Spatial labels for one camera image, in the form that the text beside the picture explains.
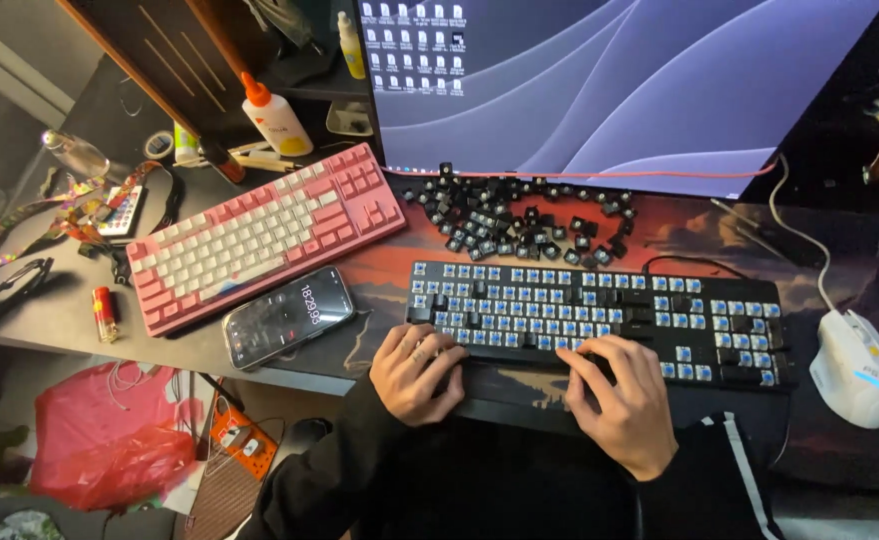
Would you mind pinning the person's left hand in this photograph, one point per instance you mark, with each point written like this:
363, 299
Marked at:
409, 382

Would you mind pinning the person's right hand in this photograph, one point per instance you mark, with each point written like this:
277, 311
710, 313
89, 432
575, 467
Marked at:
627, 412

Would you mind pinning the black keyboard with blue switches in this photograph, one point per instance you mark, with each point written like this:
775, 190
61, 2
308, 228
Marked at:
634, 322

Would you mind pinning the black smartphone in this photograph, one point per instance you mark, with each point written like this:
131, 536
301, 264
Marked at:
289, 316

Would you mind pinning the person's black trousers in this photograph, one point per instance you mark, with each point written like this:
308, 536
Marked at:
499, 487

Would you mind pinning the orange power strip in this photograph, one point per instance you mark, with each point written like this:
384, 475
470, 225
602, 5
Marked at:
244, 442

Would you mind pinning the pile of black keycaps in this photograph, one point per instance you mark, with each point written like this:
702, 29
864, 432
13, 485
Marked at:
499, 221

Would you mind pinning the printed sunset desk mat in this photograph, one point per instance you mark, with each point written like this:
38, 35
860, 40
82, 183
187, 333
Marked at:
709, 232

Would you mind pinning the pink and white keyboard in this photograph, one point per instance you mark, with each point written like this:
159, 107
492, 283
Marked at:
259, 232

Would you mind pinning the brown woven mat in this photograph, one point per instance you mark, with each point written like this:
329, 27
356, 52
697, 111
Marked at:
218, 502

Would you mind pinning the white computer mouse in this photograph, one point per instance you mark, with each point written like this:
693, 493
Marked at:
852, 367

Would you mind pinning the black stylus pen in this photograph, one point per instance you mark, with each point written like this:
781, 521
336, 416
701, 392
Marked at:
766, 229

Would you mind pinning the beige pencil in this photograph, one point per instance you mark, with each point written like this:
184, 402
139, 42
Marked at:
263, 162

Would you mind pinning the white small tray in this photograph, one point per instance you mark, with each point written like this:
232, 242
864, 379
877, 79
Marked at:
349, 118

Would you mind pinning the dark marker red end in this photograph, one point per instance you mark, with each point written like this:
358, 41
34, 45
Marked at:
223, 161

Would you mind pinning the white glue bottle orange cap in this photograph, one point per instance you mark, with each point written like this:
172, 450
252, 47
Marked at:
278, 120

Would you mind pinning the red plastic bag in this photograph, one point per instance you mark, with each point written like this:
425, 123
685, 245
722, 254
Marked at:
109, 442

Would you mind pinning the red lighter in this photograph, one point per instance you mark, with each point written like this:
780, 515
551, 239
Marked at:
104, 315

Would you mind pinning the green and white tube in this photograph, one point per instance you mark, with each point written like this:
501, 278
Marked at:
185, 144

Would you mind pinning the computer monitor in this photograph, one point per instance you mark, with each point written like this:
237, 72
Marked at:
634, 82

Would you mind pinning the white remote coloured buttons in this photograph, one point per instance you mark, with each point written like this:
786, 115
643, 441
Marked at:
122, 211

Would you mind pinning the yellow bottle white cap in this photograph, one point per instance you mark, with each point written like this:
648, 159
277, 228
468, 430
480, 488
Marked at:
351, 49

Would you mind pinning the roll of tape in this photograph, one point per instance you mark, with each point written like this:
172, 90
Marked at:
159, 144

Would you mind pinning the dark wooden shelf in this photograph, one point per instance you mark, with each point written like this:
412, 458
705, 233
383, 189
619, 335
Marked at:
169, 60

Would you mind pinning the clear glass bottle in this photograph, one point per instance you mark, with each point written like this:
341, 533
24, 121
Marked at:
75, 152

